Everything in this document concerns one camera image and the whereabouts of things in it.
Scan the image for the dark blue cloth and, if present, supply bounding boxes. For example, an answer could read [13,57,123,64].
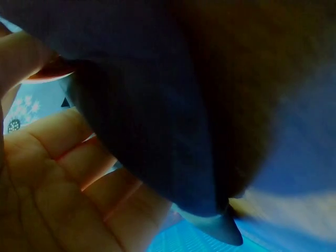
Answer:
[0,0,336,247]

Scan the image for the person's left hand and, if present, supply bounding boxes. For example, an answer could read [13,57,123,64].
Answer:
[0,22,182,252]

